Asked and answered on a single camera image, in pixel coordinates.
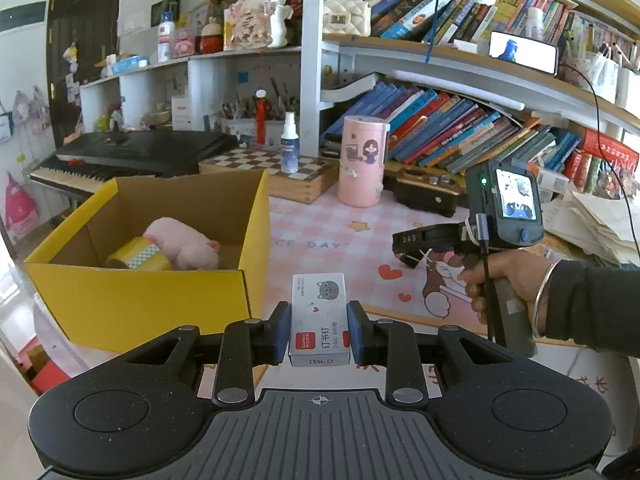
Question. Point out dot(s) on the pen holder with pens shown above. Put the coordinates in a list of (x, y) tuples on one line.
[(240, 127)]

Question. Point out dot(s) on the white cubby shelf unit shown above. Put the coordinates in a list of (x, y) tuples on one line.
[(200, 80)]

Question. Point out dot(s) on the person's right hand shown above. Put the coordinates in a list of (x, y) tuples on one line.
[(525, 275)]

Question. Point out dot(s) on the pink pig ornament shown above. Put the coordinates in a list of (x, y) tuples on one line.
[(255, 20)]

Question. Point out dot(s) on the red printed box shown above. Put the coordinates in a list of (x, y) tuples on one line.
[(610, 160)]

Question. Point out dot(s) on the yellow tape roll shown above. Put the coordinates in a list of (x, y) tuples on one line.
[(137, 257)]

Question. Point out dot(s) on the white lotion bottle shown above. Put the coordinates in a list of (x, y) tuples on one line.
[(166, 40)]

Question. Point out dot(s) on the pink checkered desktop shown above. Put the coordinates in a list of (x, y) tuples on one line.
[(320, 230)]

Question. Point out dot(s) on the pink backpack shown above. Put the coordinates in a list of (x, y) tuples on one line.
[(20, 210)]

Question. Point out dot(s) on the blue tissue pack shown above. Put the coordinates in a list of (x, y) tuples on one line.
[(130, 65)]

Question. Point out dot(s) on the smartphone with lit screen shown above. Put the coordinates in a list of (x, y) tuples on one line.
[(522, 52)]

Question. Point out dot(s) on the white quilted handbag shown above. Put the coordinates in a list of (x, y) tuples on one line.
[(346, 17)]

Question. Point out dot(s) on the person's right forearm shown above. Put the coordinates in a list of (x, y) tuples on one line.
[(590, 305)]

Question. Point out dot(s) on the red round doll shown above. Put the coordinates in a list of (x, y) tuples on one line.
[(211, 40)]

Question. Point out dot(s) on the row of mixed paperback books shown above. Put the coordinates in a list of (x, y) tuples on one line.
[(450, 10)]

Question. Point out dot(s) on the row of slim colourful books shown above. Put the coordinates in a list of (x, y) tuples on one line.
[(450, 130)]

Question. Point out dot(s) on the red glue bottle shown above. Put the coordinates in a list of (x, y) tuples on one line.
[(260, 120)]

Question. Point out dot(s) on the pink cylinder container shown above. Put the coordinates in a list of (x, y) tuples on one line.
[(362, 165)]

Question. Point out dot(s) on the small plush door ornament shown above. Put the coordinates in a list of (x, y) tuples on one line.
[(72, 57)]

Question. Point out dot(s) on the yellow cardboard box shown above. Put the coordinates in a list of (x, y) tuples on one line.
[(150, 305)]

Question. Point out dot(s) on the wooden chessboard box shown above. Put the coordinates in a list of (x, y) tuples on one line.
[(270, 175)]

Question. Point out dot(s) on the dark wooden door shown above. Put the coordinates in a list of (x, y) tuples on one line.
[(85, 20)]

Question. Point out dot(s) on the pink plush toy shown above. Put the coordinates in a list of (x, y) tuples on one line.
[(182, 245)]

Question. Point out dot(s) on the silver bangle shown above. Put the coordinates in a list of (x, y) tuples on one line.
[(539, 305)]

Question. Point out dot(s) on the pink hanging bag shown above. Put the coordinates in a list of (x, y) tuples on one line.
[(22, 107), (41, 110)]

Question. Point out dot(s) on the white staples box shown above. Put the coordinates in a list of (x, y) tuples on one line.
[(320, 320)]

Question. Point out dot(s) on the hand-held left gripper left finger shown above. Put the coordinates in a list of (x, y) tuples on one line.
[(282, 335)]

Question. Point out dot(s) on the pile of papers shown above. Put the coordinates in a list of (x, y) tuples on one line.
[(595, 225)]

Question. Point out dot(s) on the small pink box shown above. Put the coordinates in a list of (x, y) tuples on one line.
[(185, 45)]

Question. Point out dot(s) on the white box with red label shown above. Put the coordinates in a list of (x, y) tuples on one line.
[(181, 112)]

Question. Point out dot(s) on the white bookshelf frame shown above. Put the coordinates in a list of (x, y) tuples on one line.
[(310, 85)]

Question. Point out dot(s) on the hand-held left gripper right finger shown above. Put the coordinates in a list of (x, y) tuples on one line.
[(357, 335)]

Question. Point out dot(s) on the white spray bottle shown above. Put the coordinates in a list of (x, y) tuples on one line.
[(289, 147)]

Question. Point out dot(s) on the red carton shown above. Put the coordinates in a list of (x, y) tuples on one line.
[(45, 370)]

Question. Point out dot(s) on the black electronic keyboard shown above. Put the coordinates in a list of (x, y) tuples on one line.
[(135, 147)]

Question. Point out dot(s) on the dark picture frame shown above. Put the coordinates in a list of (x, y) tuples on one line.
[(162, 10)]

